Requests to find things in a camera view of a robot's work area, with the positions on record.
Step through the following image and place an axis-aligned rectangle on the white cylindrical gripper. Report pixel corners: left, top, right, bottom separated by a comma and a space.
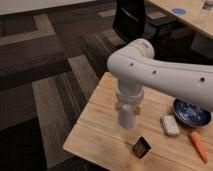
115, 89, 144, 115

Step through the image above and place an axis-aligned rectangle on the blue round disc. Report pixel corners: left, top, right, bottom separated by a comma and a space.
171, 8, 186, 15

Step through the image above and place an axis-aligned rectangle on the black office chair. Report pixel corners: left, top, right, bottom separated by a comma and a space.
113, 0, 177, 46

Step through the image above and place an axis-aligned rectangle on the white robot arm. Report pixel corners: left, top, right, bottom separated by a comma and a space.
107, 38, 213, 112

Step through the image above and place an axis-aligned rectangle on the orange carrot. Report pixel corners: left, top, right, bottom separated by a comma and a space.
190, 131, 208, 163

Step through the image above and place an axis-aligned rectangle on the light wooden background desk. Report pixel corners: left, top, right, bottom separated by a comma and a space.
147, 0, 213, 39

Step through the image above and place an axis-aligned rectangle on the dark blue bowl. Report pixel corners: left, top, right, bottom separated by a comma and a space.
173, 99, 211, 128

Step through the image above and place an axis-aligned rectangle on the dark brown eraser block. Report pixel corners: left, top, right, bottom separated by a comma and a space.
132, 137, 151, 158

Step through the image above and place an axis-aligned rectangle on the white ceramic cup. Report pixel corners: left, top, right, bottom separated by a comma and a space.
117, 104, 136, 129

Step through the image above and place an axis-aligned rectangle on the small dark object on desk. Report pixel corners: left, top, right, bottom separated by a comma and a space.
202, 0, 213, 10

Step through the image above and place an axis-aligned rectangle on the white sponge block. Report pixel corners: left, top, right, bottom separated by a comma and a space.
161, 115, 180, 136

